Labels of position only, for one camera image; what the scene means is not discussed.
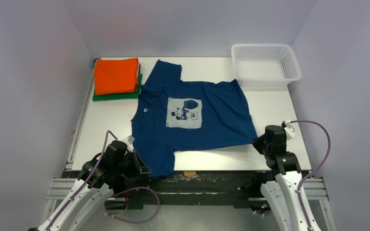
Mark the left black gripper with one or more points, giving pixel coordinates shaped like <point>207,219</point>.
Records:
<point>134,172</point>

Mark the white plastic basket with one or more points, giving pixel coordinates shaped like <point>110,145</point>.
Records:
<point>265,66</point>

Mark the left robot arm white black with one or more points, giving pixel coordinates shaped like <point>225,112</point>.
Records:
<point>89,192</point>

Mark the folded orange t shirt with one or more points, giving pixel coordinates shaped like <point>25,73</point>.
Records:
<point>116,76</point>

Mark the blue t shirt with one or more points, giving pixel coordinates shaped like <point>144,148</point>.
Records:
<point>174,115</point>

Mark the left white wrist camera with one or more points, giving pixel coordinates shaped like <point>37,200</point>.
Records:
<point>129,142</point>

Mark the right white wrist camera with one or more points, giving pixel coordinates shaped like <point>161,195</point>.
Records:
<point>289,129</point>

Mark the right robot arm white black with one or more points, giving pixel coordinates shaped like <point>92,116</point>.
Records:
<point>283,187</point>

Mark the black mounting base rail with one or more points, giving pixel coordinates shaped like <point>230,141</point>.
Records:
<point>239,189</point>

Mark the brown tape piece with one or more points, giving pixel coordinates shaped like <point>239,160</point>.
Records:
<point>189,174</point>

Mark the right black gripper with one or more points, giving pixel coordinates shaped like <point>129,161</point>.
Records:
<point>261,145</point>

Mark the folded green t shirt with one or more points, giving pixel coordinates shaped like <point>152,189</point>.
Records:
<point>116,96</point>

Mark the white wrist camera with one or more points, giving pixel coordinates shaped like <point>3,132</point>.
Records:
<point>289,129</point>
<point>129,142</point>

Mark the folded dark t shirt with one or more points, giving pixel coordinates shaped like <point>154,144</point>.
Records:
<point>139,79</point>

